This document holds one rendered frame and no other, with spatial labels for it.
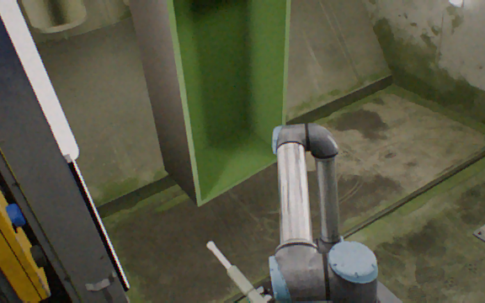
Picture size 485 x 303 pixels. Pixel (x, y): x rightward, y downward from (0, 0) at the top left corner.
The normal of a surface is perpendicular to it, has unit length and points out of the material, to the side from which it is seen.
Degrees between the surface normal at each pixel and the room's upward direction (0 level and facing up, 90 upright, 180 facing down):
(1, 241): 90
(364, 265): 5
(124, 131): 57
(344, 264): 5
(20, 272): 90
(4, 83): 90
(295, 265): 15
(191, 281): 0
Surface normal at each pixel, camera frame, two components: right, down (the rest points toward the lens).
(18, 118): 0.50, 0.43
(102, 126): 0.34, -0.08
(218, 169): -0.04, -0.72
